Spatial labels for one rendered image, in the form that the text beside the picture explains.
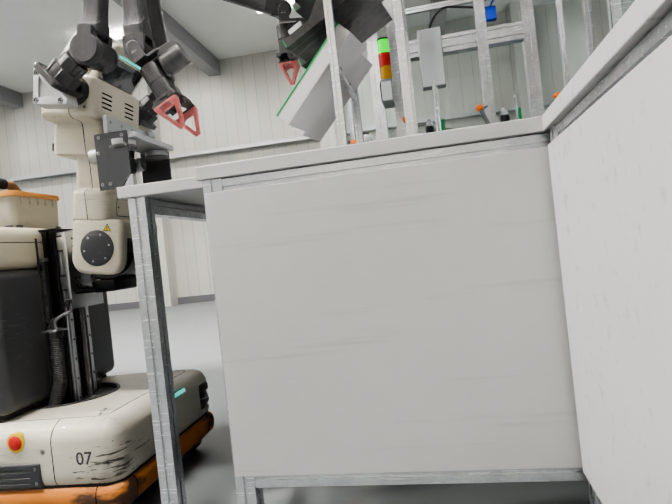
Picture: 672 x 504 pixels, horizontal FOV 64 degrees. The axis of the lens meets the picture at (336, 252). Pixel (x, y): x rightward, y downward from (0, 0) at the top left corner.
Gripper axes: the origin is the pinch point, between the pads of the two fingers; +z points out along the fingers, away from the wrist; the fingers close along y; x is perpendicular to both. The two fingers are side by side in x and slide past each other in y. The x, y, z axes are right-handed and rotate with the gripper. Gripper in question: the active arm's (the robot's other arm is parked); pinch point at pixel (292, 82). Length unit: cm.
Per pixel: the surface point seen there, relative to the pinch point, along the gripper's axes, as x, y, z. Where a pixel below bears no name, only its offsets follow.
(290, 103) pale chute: -9.3, -42.8, 19.6
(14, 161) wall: 709, 677, -188
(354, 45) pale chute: -27.8, -39.3, 7.0
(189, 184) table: 15, -59, 39
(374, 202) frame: -31, -69, 51
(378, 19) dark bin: -33.9, -24.1, -4.6
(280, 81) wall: 194, 704, -240
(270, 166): -10, -70, 40
